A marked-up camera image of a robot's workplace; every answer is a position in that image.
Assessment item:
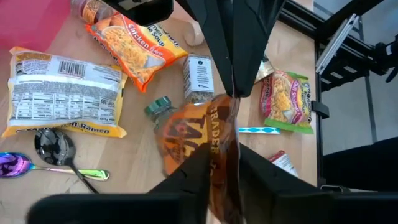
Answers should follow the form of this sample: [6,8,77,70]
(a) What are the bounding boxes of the orange chicken ramen packet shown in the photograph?
[84,12,189,93]

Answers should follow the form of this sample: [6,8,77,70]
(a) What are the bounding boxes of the red white ramen packet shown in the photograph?
[267,150,300,178]

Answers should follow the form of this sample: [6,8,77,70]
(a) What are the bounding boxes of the yellow white ramen packet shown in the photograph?
[1,46,129,139]

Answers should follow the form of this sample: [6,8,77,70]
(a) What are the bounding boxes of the green-lid spice jar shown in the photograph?
[144,95,178,131]

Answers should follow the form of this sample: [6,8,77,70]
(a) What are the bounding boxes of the brown orange snack packet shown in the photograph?
[154,93,243,224]

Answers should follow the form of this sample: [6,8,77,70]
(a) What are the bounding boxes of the green chili ramen packet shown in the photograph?
[259,70,315,135]

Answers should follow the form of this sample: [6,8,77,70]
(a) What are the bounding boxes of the red plastic tray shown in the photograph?
[0,0,72,52]

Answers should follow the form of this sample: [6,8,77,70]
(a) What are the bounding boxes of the translucent peach bowl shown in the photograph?
[70,0,118,26]

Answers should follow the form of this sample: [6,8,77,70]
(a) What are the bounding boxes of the spoon with teal patterned handle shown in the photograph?
[238,126,280,135]

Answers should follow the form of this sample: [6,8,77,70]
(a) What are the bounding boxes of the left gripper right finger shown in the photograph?
[238,142,331,224]

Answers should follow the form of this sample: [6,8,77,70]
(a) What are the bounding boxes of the purple iridescent spoon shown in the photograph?
[0,151,111,182]

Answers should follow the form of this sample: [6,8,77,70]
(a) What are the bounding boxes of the purple yellow small spoon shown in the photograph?
[34,128,100,194]

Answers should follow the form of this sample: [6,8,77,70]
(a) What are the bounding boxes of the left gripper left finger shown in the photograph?
[149,142,213,224]

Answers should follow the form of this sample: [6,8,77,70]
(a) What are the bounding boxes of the white-lid spice jar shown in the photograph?
[182,53,215,104]

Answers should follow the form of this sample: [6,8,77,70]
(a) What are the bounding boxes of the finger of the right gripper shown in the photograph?
[175,0,234,96]
[223,0,285,98]

